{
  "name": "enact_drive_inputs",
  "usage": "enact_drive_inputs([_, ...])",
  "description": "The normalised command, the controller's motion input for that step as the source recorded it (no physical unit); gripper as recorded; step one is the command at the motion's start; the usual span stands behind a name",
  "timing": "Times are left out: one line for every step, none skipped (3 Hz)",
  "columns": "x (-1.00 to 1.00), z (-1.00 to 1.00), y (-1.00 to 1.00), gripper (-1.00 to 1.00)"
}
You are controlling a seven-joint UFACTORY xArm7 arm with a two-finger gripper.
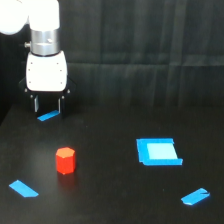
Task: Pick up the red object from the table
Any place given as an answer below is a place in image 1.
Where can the blue tape strip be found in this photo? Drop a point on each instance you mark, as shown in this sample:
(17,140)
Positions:
(195,197)
(48,115)
(23,189)

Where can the blue tape strip far left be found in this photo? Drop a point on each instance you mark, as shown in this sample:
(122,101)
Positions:
(48,115)

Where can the red hexagonal block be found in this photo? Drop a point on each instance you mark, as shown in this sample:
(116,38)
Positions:
(65,160)

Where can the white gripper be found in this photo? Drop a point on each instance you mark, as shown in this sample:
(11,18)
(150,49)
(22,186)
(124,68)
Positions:
(47,74)

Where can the blue tape strip near right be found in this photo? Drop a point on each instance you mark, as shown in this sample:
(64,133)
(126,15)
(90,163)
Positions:
(195,197)

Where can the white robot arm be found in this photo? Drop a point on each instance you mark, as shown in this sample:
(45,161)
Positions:
(43,18)

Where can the blue tape strip near left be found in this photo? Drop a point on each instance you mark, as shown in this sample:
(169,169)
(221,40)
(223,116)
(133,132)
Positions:
(23,189)

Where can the blue tape square marker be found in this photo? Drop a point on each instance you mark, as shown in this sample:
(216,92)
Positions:
(158,152)

